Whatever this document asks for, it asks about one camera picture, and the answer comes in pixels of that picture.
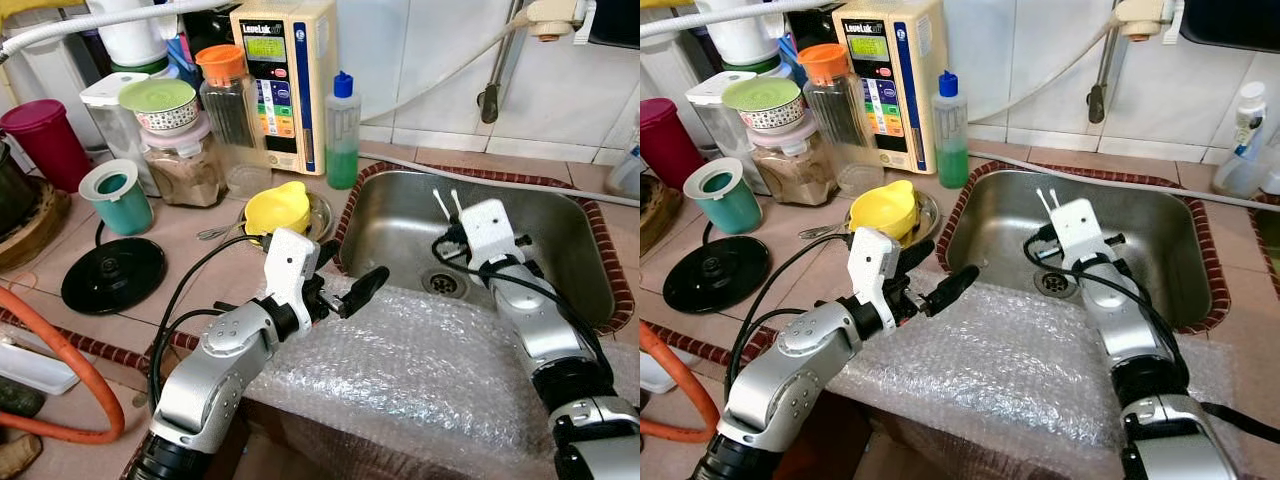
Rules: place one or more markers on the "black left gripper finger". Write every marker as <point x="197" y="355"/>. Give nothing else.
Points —
<point x="955" y="285"/>
<point x="328" y="255"/>
<point x="368" y="285"/>
<point x="915" y="255"/>

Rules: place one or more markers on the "round steel dish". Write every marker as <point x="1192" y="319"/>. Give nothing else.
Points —
<point x="928" y="212"/>
<point x="322" y="215"/>

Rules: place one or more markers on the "yellow plastic cup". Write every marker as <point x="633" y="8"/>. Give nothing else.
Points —
<point x="880" y="210"/>
<point x="275" y="210"/>

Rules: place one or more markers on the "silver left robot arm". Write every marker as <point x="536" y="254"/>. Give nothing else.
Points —
<point x="790" y="370"/>
<point x="215" y="370"/>

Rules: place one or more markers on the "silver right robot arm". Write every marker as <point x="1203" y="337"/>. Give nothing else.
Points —
<point x="1120" y="320"/>
<point x="540" y="330"/>

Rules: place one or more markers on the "steel sink drain strainer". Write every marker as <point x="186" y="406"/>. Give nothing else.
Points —
<point x="445" y="285"/>
<point x="1052" y="285"/>

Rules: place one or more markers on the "clear bubble wrap sheet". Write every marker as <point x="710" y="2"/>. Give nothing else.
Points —
<point x="400" y="370"/>
<point x="1000" y="370"/>

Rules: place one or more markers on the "steel spoon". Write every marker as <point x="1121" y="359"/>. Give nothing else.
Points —
<point x="820" y="231"/>
<point x="215" y="233"/>

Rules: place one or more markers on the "green liquid bottle blue cap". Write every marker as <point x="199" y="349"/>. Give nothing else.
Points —
<point x="951" y="150"/>
<point x="343" y="150"/>

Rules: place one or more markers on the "brown powder jar pink lid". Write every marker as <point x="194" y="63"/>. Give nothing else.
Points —
<point x="795" y="175"/>
<point x="185" y="175"/>

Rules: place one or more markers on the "cream water ionizer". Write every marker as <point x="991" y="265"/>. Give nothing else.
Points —
<point x="880" y="100"/>
<point x="275" y="100"/>

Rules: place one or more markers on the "maroon cabinet door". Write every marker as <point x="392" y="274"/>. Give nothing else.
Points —
<point x="235" y="450"/>
<point x="840" y="440"/>

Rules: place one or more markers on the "clear jar orange lid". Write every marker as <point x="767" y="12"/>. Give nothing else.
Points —
<point x="235" y="110"/>
<point x="835" y="110"/>

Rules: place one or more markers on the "teal cup white lid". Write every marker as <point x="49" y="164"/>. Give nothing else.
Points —
<point x="120" y="205"/>
<point x="728" y="205"/>

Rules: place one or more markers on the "black round kettle base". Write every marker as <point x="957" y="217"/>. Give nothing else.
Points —
<point x="715" y="278"/>
<point x="115" y="280"/>

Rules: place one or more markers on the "steel sink basin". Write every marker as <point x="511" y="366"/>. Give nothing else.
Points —
<point x="1150" y="230"/>
<point x="560" y="230"/>

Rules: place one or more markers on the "patterned tin green lid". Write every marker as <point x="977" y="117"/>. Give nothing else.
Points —
<point x="763" y="98"/>
<point x="160" y="100"/>

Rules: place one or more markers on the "blue plastic utensils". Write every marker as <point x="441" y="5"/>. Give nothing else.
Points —
<point x="800" y="55"/>
<point x="185" y="60"/>

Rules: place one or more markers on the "clear container white lid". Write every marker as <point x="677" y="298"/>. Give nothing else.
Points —
<point x="105" y="120"/>
<point x="715" y="115"/>

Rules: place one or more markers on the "round wooden trivet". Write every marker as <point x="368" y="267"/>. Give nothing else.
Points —
<point x="665" y="215"/>
<point x="45" y="235"/>

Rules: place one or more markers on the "white rectangular tray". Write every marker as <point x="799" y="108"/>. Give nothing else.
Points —
<point x="35" y="368"/>
<point x="655" y="372"/>

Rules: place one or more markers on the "maroon plastic canister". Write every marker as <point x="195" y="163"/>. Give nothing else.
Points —
<point x="50" y="145"/>
<point x="668" y="145"/>

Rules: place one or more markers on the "white jug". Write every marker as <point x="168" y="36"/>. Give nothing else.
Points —
<point x="745" y="35"/>
<point x="130" y="40"/>

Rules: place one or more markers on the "clear spray bottle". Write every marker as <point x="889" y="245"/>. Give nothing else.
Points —
<point x="625" y="175"/>
<point x="1240" y="160"/>

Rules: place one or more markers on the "dark flat object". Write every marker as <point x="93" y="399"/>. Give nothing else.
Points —
<point x="20" y="398"/>

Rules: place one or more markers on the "dark metal pot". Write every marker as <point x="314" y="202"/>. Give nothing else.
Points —
<point x="15" y="190"/>

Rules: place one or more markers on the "black flat strip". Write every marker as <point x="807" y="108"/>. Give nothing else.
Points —
<point x="1245" y="425"/>

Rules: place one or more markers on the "cream tap head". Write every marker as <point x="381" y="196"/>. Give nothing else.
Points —
<point x="1145" y="15"/>
<point x="555" y="15"/>

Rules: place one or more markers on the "brown rough lump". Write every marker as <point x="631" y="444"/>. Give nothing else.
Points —
<point x="18" y="455"/>

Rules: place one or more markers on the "black plastic tray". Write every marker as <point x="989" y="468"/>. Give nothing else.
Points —
<point x="615" y="20"/>
<point x="1230" y="25"/>

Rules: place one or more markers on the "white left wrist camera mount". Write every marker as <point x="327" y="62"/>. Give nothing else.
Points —
<point x="290" y="265"/>
<point x="872" y="265"/>

